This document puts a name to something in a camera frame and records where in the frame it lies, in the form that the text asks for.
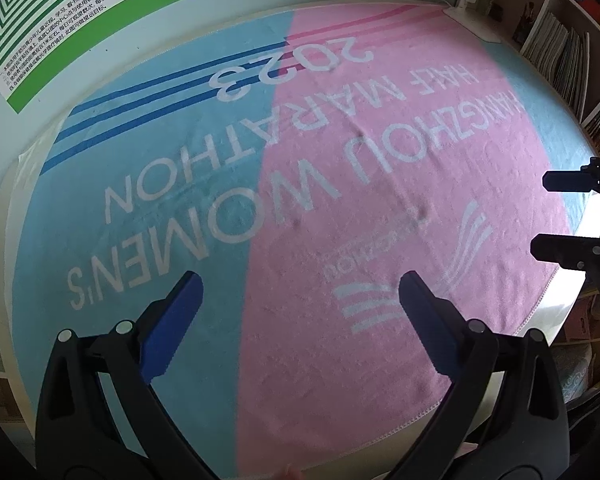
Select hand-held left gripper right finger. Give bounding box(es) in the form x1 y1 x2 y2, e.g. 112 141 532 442
380 270 571 480

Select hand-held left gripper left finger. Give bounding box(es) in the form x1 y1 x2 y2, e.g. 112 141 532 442
35 270 221 480

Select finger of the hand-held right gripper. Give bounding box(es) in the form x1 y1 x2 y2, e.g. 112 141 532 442
543 157 600 196
530 234 600 273

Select pink storage basket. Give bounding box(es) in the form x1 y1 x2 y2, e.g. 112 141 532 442
564 294 597 342

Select swirl patterned storage bag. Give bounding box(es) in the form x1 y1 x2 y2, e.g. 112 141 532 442
552 344 595 402

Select row of thin magazines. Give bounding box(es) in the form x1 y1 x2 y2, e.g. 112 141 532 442
522 10 590 116

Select pink and blue printed towel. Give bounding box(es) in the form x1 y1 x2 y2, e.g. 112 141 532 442
11 2 598 471

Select wooden bookshelf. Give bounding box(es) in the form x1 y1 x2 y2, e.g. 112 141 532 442
460 0 600 361

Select white desk lamp base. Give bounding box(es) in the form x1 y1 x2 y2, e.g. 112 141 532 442
442 0 503 44

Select green striped wall poster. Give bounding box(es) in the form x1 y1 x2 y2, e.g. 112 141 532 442
0 0 215 113

